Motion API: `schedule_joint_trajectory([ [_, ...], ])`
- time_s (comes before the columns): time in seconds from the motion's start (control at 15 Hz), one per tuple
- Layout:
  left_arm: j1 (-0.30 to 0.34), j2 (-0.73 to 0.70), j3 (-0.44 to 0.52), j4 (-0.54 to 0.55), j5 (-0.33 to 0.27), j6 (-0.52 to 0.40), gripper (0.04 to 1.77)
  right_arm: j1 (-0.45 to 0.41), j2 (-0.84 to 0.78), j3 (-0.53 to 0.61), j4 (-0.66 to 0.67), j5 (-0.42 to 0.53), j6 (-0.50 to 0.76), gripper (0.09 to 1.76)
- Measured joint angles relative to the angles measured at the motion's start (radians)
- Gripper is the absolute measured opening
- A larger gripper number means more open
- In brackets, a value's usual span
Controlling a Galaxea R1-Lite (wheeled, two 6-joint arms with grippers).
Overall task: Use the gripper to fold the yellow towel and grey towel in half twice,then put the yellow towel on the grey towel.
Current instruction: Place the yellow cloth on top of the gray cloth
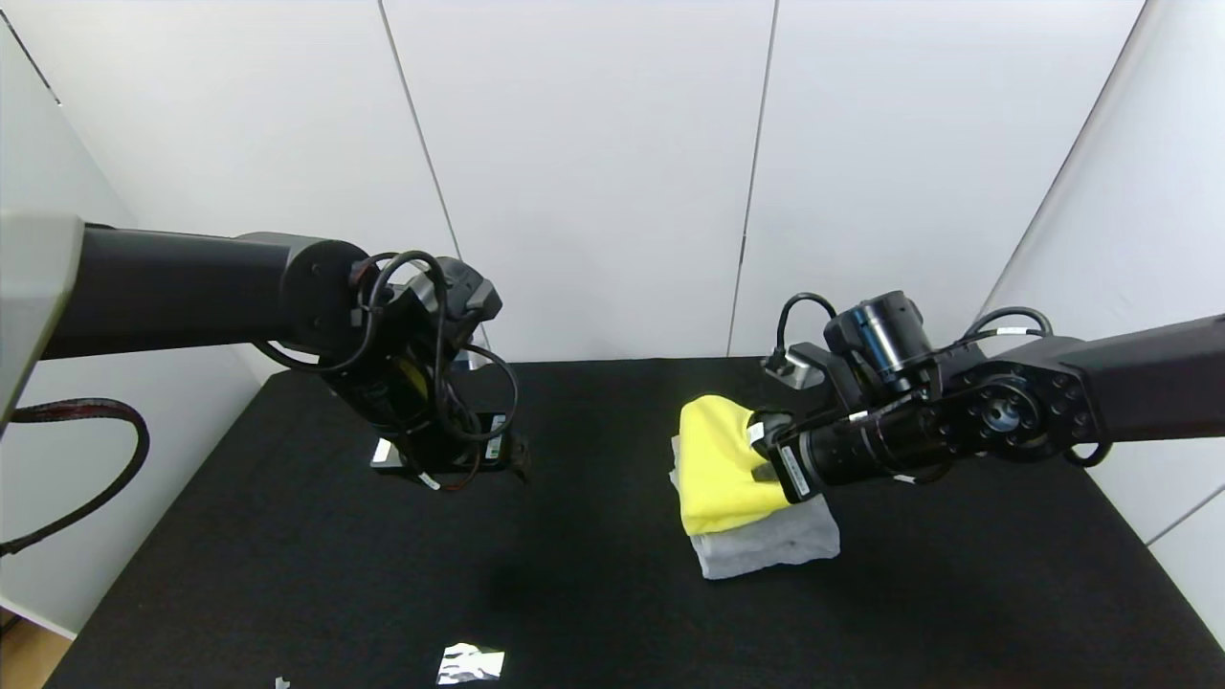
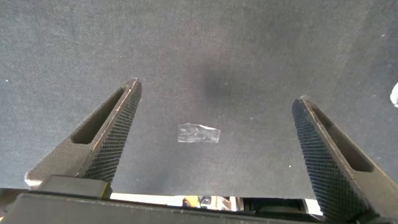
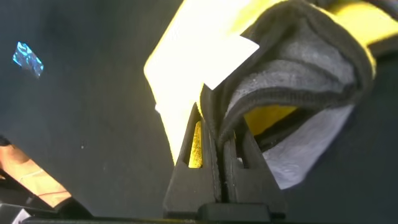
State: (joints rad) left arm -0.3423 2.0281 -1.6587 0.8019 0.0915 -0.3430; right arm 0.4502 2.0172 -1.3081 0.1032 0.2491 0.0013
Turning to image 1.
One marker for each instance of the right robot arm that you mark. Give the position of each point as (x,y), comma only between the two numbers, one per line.
(1129,383)

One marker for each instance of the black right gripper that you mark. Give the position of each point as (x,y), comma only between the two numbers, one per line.
(790,468)

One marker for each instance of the black fabric table cover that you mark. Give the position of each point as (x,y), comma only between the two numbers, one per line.
(574,593)

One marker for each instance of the grey towel with orange stripes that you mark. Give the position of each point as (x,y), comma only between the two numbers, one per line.
(766,550)

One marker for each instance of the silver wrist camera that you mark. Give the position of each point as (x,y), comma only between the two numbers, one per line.
(383,452)
(799,371)

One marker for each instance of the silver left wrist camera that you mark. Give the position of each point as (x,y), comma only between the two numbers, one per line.
(383,452)

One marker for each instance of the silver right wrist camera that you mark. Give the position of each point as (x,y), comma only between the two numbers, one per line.
(799,371)

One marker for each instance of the yellow microfibre towel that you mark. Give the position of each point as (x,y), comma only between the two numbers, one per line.
(718,469)

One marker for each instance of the crumpled silver foil scrap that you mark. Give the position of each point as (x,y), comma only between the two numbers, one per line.
(471,662)

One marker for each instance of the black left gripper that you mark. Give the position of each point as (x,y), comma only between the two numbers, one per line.
(476,446)

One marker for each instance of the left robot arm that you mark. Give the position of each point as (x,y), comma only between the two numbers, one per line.
(172,297)

